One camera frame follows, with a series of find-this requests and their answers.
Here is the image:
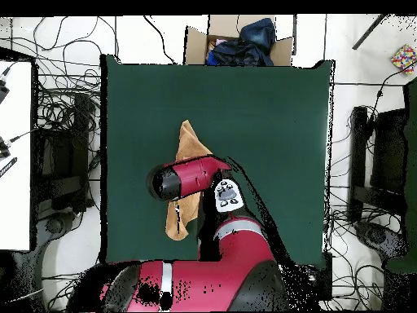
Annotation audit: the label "orange terry towel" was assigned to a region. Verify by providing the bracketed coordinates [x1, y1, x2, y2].
[165, 119, 214, 241]

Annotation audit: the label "colourful patterned item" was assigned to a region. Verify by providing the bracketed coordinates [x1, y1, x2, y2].
[390, 43, 417, 75]

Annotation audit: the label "dark green table cloth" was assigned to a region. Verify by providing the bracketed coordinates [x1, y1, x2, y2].
[99, 53, 336, 270]

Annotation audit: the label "navy blue garment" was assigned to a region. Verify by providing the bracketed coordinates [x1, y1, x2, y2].
[206, 37, 275, 68]

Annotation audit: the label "brown cardboard box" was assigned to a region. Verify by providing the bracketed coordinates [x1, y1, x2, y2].
[183, 14, 296, 68]

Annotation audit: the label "black equipment stand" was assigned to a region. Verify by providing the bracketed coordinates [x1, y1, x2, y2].
[34, 93, 96, 214]
[348, 105, 409, 223]

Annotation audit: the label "blue jeans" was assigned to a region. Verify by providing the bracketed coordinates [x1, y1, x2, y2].
[239, 17, 278, 53]

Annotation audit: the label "grey caster chair base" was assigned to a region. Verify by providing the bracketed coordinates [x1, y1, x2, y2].
[353, 220, 409, 262]
[9, 210, 84, 311]

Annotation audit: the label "white table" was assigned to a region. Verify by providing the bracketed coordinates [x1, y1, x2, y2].
[0, 48, 37, 252]

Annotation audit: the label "dark green covered furniture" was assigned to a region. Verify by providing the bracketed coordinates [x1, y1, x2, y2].
[385, 79, 417, 275]

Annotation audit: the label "black rod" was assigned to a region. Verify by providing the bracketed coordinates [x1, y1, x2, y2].
[352, 14, 389, 51]

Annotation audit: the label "tangled black floor cables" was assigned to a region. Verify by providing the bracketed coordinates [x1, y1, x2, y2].
[42, 257, 99, 312]
[0, 15, 177, 131]
[312, 130, 403, 311]

